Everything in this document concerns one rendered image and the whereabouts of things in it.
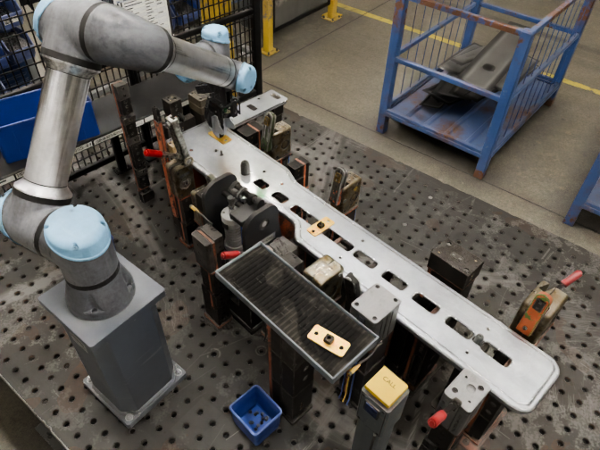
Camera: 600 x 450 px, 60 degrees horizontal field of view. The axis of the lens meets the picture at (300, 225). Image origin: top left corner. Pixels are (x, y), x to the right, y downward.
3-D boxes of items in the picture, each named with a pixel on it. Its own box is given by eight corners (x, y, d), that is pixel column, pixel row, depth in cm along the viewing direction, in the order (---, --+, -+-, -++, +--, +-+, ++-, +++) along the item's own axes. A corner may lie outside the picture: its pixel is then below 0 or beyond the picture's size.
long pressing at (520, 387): (570, 361, 123) (572, 357, 122) (522, 425, 112) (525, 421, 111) (212, 119, 192) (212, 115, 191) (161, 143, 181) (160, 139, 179)
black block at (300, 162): (313, 222, 196) (317, 161, 175) (293, 237, 191) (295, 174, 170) (299, 212, 200) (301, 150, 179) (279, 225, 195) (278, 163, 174)
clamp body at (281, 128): (297, 200, 205) (299, 126, 180) (275, 214, 199) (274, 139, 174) (281, 189, 209) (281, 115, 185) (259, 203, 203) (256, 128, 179)
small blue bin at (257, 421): (284, 426, 140) (284, 411, 134) (255, 452, 135) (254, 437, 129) (257, 398, 145) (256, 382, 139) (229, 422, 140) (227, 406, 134)
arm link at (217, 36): (192, 30, 141) (212, 19, 146) (196, 68, 149) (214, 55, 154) (216, 37, 138) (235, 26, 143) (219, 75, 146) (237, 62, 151)
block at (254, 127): (271, 187, 210) (270, 129, 190) (250, 199, 204) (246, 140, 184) (255, 175, 214) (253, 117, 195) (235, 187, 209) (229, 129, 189)
